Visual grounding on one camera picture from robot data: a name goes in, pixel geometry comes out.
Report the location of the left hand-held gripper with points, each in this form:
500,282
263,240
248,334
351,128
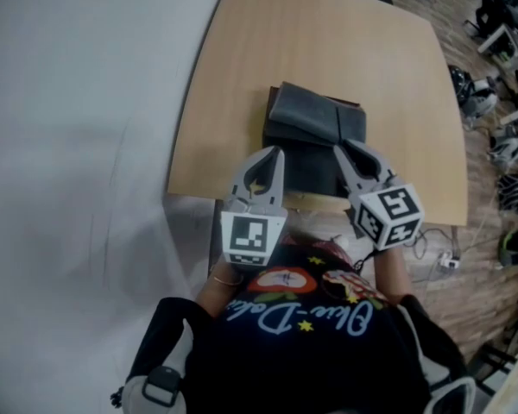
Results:
252,235

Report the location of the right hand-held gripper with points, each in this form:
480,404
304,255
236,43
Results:
388,216

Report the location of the dark fabric drawer box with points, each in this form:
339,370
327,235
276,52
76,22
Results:
311,162

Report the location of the person's left forearm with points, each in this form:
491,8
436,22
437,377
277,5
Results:
222,293

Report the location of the person's right forearm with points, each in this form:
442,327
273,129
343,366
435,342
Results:
393,274

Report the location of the dark grey folded cloth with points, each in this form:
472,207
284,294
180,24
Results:
311,112

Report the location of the white power strip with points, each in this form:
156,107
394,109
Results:
449,262

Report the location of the black white helmet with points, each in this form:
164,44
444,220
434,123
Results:
475,93
516,192
507,145

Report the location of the person's black printed shirt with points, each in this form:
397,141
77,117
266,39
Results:
311,352

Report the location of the black office chair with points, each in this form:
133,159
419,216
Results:
498,11

